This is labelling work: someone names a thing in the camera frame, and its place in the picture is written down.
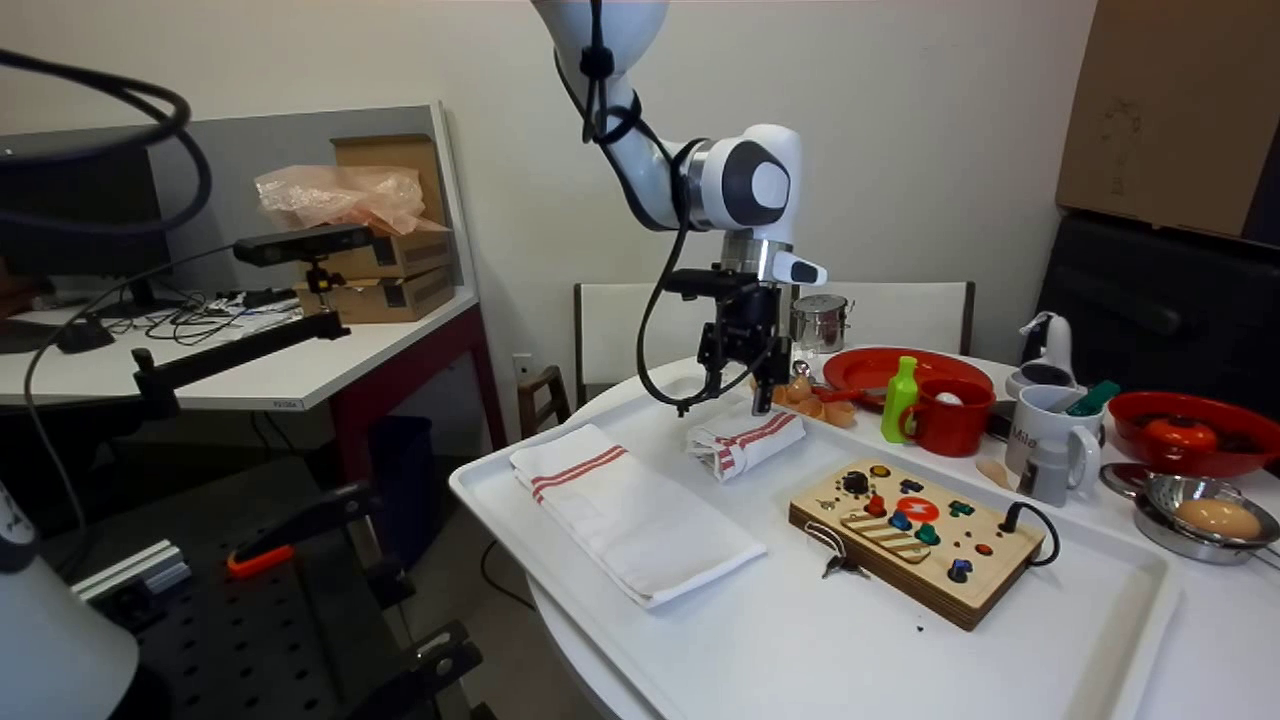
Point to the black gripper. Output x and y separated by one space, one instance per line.
753 322

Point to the small white red-striped towel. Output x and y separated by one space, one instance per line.
745 444

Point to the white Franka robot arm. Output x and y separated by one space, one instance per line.
745 186

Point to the large white red-striped towel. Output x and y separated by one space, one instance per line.
624 520

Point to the white plastic tray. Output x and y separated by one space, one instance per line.
803 640

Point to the orange toy food piece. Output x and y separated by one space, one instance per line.
816 400
843 415
791 399

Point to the clear glass pitcher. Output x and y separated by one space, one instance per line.
823 324

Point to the red plate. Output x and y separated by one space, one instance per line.
865 369

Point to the green plastic bottle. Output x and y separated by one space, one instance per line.
903 404

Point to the red mug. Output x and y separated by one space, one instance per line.
953 427

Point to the wooden busy board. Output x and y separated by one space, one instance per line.
933 580

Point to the small grey shaker jar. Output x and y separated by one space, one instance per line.
1053 473

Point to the teal utensil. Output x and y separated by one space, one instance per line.
1097 399

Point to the red bowl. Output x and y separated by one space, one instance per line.
1134 451

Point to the flat cardboard box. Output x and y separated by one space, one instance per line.
400 286

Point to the black cabinet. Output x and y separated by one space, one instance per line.
1162 304

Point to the stainless steel bowl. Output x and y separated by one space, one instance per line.
1157 505

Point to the red tomato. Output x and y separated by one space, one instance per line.
1183 439

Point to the small cardboard box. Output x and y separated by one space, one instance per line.
400 153

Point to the beige food in bowl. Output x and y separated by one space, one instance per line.
1216 516

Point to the pink plastic bag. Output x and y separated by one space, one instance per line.
334 199

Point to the large cardboard box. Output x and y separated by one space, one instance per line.
1162 104

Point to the white desk red legs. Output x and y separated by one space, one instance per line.
265 383

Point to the grey partition panel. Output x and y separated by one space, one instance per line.
242 175

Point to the black computer monitor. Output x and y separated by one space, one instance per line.
83 200

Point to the white dome lamp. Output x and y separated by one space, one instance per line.
52 640

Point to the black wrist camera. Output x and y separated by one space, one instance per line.
702 280

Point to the small wooden frame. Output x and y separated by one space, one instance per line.
534 400

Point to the white wall outlet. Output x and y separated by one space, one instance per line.
523 366

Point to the black stereo camera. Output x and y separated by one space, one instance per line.
295 245

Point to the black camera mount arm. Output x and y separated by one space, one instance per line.
242 349

